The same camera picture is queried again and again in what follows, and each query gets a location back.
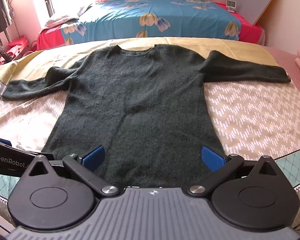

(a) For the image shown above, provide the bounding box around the dark green knit sweater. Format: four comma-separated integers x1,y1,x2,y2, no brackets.
1,44,291,188

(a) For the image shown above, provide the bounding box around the yellow blanket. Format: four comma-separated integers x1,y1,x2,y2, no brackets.
0,37,278,85

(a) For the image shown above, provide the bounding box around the blue floral bedspread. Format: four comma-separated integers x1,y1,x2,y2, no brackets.
61,0,241,46

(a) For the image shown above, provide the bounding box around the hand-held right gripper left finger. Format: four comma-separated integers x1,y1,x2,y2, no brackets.
27,144,121,196

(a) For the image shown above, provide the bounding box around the red bed sheet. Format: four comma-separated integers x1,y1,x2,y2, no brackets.
37,1,265,50

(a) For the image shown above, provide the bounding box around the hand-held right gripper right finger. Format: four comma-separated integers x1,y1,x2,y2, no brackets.
188,145,280,196

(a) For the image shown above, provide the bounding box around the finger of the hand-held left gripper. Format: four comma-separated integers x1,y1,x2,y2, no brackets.
0,136,13,148

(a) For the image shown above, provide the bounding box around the teal quilted mattress cover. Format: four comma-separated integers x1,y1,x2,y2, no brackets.
0,152,300,230

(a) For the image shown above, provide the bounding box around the beige patterned bedsheet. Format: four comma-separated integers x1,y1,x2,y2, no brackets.
0,80,300,180

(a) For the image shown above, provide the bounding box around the window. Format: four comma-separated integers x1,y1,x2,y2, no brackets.
40,0,95,28

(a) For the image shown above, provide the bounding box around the red cloth pile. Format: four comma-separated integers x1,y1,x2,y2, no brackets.
6,36,30,55

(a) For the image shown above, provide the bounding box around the grey board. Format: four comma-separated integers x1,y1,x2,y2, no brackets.
235,0,285,25

